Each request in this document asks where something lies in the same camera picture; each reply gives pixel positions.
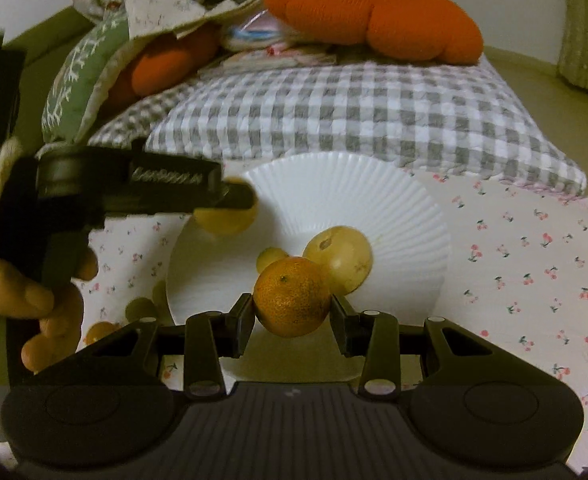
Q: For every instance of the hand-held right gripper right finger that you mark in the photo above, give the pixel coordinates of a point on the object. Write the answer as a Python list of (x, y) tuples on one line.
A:
[(337, 312)]

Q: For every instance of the grey gingham blanket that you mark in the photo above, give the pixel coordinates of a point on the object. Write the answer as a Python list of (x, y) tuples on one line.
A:
[(134, 122)]

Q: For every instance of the floral fabric piece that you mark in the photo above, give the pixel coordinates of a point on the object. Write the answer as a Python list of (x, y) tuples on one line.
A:
[(164, 12)]

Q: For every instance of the person's left hand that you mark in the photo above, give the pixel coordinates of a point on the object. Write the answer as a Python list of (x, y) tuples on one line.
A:
[(19, 295)]

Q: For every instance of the orange pumpkin cushion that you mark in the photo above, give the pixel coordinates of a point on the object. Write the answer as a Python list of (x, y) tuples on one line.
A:
[(373, 10)]

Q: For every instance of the cherry print bedsheet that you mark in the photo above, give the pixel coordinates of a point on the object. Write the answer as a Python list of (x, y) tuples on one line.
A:
[(513, 270)]

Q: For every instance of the white ribbed plate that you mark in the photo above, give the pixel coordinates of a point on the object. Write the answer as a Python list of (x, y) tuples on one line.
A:
[(324, 195)]

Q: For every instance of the small orange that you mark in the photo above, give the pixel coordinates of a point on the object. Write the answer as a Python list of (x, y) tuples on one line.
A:
[(291, 295), (99, 332)]

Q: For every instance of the orange plush cushion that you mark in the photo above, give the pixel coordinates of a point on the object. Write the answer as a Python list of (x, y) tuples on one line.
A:
[(169, 65)]

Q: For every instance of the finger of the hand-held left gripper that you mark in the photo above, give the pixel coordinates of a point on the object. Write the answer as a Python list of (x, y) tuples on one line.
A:
[(239, 195)]

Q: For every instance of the grey gingham pillow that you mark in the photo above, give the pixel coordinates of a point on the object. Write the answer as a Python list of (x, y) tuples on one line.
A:
[(353, 110)]

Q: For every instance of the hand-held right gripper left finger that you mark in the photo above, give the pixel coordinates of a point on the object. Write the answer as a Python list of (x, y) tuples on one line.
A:
[(246, 320)]

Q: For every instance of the olive green headboard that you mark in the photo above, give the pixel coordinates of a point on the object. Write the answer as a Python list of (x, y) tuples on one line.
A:
[(31, 100)]

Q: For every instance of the green embroidered cushion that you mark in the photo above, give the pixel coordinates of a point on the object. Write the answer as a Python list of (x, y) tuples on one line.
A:
[(81, 80)]

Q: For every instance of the round yellow pear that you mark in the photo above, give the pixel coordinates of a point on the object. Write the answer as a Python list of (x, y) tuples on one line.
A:
[(346, 255), (224, 222)]

